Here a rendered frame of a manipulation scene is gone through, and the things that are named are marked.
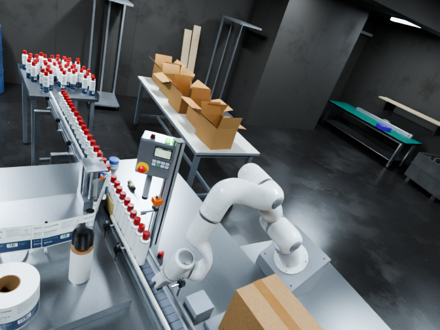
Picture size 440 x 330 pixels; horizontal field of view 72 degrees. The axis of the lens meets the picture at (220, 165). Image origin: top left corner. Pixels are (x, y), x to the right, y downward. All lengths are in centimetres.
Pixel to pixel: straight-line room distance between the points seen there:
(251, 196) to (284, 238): 40
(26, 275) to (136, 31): 502
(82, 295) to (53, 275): 16
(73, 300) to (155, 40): 513
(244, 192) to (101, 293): 80
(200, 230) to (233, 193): 19
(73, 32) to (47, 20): 38
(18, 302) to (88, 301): 28
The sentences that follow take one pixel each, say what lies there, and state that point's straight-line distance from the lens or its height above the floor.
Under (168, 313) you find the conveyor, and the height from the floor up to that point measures 88.
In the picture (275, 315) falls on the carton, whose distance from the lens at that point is 135.
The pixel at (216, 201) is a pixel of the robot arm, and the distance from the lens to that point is 106.
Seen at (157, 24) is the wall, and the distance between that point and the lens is 602.
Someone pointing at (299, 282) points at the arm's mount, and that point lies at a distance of 179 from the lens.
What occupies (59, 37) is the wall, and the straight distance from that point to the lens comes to 581.
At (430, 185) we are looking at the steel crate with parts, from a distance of 710.
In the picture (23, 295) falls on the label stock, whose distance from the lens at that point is 136.
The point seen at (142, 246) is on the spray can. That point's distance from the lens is 153.
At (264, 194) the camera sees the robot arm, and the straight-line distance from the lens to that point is 108.
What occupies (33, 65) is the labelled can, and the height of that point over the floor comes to 105.
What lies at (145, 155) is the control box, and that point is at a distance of 145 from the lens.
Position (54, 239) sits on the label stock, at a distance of 163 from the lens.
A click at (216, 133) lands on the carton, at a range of 301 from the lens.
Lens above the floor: 211
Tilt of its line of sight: 28 degrees down
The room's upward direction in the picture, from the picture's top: 19 degrees clockwise
